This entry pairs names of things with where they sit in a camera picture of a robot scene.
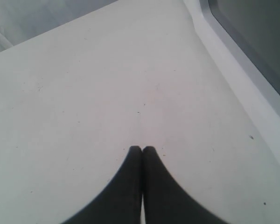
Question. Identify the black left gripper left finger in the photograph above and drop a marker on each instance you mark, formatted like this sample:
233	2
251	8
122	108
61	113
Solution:
120	201

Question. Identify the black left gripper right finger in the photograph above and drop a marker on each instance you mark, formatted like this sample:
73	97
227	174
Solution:
165	201

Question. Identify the white box appliance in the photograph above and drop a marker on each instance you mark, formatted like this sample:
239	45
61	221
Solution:
243	39

